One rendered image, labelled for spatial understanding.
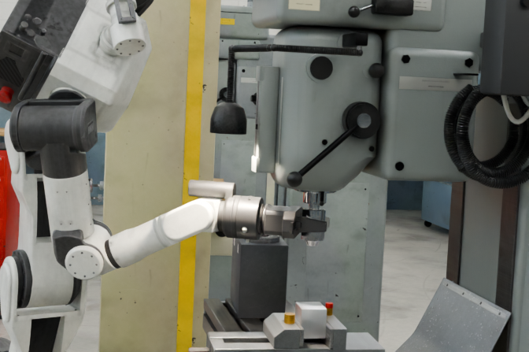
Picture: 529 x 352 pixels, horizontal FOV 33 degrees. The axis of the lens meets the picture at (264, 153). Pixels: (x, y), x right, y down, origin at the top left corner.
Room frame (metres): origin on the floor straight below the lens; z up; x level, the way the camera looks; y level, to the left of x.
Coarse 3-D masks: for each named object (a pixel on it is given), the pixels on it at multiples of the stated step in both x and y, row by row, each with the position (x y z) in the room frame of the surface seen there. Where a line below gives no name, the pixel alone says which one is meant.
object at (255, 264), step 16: (240, 240) 2.25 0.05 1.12; (256, 240) 2.23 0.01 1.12; (272, 240) 2.23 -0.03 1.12; (240, 256) 2.21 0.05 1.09; (256, 256) 2.21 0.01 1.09; (272, 256) 2.21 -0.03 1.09; (240, 272) 2.20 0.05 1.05; (256, 272) 2.21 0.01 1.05; (272, 272) 2.21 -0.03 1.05; (240, 288) 2.20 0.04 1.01; (256, 288) 2.21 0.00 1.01; (272, 288) 2.21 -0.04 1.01; (240, 304) 2.20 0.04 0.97; (256, 304) 2.21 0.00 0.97; (272, 304) 2.21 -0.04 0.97
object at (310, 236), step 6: (306, 216) 1.80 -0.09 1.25; (312, 216) 1.79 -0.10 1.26; (318, 216) 1.79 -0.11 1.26; (324, 216) 1.80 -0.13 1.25; (306, 234) 1.79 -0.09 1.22; (312, 234) 1.79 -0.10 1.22; (318, 234) 1.79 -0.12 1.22; (306, 240) 1.79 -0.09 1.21; (312, 240) 1.79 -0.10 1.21; (318, 240) 1.79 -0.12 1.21
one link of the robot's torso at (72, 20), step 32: (32, 0) 1.88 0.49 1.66; (64, 0) 1.92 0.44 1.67; (96, 0) 1.96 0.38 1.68; (0, 32) 1.81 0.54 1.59; (32, 32) 1.84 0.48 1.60; (64, 32) 1.87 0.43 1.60; (96, 32) 1.91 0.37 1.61; (0, 64) 1.89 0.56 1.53; (32, 64) 1.86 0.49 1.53; (64, 64) 1.83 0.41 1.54; (96, 64) 1.87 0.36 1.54; (128, 64) 1.91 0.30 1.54; (0, 96) 1.93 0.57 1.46; (32, 96) 1.89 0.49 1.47; (64, 96) 1.84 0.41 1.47; (96, 96) 1.85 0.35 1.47; (128, 96) 1.91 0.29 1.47
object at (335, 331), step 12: (336, 324) 1.78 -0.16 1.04; (216, 336) 1.79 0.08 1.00; (228, 336) 1.79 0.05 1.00; (240, 336) 1.80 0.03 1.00; (252, 336) 1.80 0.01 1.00; (264, 336) 1.81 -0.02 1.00; (336, 336) 1.75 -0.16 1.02; (348, 336) 1.85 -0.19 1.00; (360, 336) 1.85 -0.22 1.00; (216, 348) 1.71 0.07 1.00; (228, 348) 1.71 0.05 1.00; (240, 348) 1.72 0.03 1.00; (252, 348) 1.72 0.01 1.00; (264, 348) 1.72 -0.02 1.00; (300, 348) 1.74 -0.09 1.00; (312, 348) 1.74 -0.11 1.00; (324, 348) 1.74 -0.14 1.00; (336, 348) 1.75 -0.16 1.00; (348, 348) 1.76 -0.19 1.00; (360, 348) 1.76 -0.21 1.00; (372, 348) 1.77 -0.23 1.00
